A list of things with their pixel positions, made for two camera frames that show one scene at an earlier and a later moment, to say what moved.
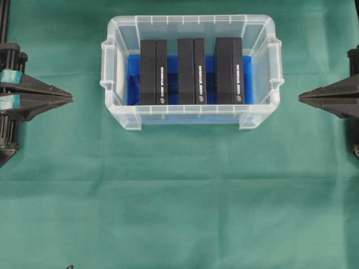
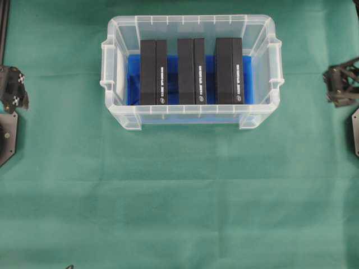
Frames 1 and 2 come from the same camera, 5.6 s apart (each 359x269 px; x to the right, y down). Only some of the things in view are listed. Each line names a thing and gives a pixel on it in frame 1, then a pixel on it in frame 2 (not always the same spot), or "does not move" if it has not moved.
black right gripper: [346, 88] -> [341, 87]
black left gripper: [23, 107] -> [13, 96]
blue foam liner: [133, 80] does not move
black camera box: [153, 76] does not move
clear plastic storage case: [193, 68] does not move
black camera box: [192, 78] does not move
